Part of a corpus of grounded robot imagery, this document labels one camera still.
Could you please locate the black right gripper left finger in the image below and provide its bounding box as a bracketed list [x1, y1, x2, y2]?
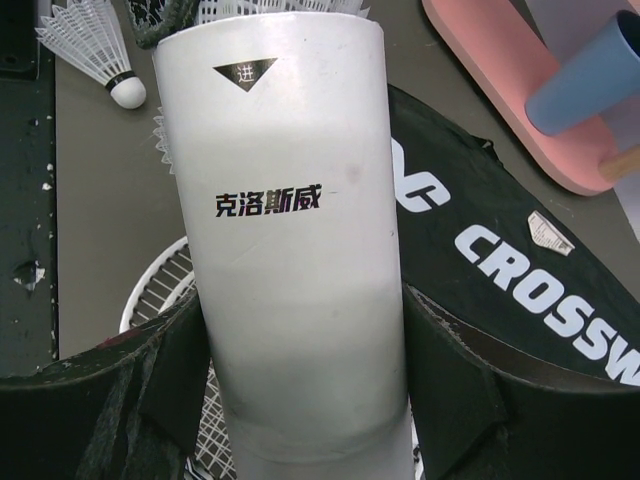
[1, 292, 210, 479]

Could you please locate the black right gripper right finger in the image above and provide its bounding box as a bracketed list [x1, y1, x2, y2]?
[403, 285, 639, 479]

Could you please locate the white shuttlecock tube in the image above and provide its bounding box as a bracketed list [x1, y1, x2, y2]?
[153, 13, 414, 479]

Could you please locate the white shuttlecock bottom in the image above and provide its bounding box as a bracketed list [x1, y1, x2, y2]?
[35, 1, 146, 110]

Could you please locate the white shuttlecock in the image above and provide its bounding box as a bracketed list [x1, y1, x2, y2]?
[35, 1, 146, 110]
[152, 107, 175, 175]
[195, 0, 370, 25]

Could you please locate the white shuttlecock top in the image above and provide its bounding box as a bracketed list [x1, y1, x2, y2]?
[195, 0, 370, 25]

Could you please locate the lower silver badminton racket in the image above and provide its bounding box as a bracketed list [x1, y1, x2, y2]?
[184, 363, 240, 479]

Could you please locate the silver badminton racket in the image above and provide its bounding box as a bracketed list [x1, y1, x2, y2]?
[119, 236, 195, 333]
[184, 363, 240, 479]

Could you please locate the upper silver badminton racket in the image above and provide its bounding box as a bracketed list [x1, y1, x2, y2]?
[119, 236, 195, 333]

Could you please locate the black Crossway racket bag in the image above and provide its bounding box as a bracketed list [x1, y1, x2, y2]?
[388, 87, 639, 386]

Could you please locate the pink three-tier shelf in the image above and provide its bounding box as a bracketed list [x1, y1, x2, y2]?
[422, 0, 639, 196]

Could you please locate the blue cup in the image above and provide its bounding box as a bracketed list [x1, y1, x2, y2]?
[525, 10, 639, 136]

